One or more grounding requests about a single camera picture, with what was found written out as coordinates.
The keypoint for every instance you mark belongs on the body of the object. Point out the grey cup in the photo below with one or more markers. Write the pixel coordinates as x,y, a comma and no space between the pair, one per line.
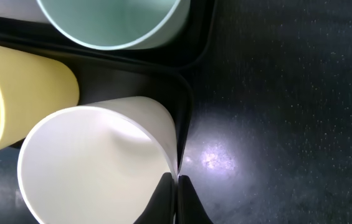
10,7

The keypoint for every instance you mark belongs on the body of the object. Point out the black tray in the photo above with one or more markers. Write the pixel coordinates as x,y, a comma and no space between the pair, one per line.
126,81

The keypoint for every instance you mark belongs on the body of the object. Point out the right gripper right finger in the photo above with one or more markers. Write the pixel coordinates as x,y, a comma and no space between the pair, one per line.
191,208

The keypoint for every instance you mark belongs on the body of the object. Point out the white cup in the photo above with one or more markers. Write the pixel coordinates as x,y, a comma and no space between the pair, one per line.
94,161

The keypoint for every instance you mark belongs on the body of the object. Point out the green cup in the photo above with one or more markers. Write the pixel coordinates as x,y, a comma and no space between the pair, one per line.
110,21

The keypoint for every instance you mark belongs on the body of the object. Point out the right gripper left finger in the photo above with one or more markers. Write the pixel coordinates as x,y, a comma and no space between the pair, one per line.
160,205

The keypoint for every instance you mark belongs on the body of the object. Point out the yellow cup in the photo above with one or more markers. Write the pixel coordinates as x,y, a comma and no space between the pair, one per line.
29,93

